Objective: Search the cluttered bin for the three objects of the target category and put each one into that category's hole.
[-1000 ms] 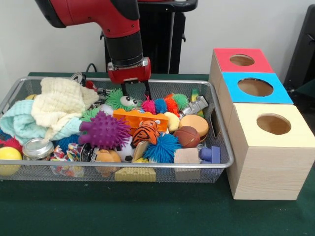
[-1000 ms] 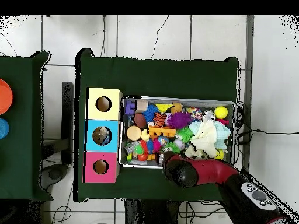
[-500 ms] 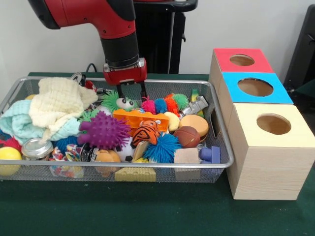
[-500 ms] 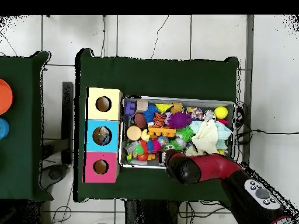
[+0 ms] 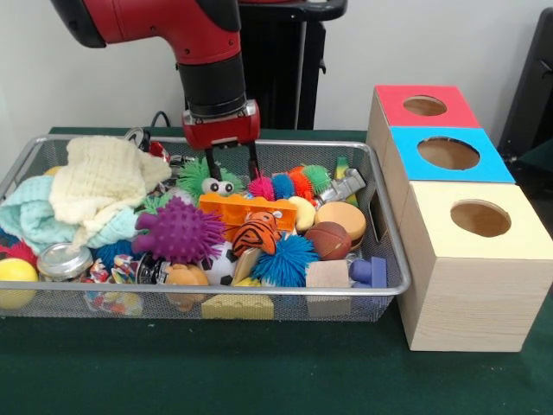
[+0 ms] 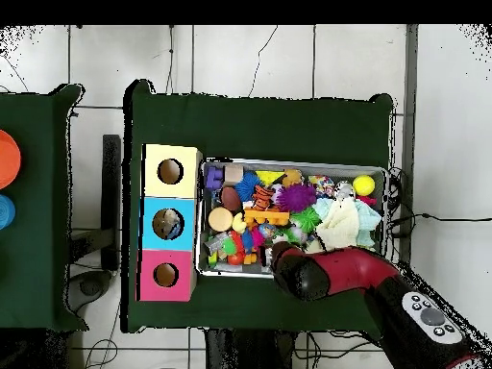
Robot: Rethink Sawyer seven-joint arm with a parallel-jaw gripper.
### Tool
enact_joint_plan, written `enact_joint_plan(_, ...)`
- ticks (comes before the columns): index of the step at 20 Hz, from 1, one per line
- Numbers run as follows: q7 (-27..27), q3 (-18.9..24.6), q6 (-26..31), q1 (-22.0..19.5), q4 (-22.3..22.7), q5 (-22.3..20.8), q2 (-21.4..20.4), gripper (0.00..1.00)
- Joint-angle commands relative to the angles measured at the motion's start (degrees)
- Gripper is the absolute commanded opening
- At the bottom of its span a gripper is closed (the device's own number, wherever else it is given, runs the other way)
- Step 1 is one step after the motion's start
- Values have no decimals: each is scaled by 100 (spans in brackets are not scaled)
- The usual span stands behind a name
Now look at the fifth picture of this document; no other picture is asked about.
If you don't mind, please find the dark green table cloth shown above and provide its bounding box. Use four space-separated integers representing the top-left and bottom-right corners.
0 127 553 415

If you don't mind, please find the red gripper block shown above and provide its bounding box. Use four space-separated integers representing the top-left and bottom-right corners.
181 99 263 182

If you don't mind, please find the plain yellow ball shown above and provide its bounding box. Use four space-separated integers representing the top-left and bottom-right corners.
0 258 40 310

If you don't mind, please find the blue spiky ball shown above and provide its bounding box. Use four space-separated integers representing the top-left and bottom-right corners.
252 233 320 288

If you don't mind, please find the toy hamburger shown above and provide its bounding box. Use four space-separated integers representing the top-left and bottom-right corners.
313 201 367 250

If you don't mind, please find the green spiky ball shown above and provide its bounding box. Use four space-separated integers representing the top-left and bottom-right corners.
142 192 170 214

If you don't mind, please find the purple spiky ball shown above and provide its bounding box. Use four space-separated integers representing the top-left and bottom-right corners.
132 197 227 265

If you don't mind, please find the light teal knitted cloth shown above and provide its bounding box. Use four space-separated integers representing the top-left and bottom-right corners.
0 176 141 257

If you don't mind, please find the purple toy block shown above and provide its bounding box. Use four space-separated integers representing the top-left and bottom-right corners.
349 256 388 290

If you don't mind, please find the orange toy building block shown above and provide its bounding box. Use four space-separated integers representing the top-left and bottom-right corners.
198 192 298 231

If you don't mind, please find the shallow clear mesh bin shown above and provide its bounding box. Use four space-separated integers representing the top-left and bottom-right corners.
0 134 413 322

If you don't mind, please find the silver metal can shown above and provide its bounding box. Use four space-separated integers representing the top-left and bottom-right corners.
36 244 94 284

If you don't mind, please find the green furry ball with eyes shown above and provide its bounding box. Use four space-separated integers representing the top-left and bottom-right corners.
176 157 248 201

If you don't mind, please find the black cable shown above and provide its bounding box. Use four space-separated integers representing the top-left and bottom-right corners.
150 110 174 131

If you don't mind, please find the black chair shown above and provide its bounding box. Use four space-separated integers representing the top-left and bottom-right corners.
499 7 553 174

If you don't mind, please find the cream knitted cloth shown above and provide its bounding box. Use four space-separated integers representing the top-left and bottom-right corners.
48 136 173 248

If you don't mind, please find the wooden box with three holes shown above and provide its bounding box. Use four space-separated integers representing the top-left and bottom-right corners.
366 84 553 353

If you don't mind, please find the small brown basketball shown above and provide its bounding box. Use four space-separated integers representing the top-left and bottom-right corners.
307 220 353 262

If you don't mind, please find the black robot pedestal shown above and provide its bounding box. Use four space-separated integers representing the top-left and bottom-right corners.
233 0 348 131

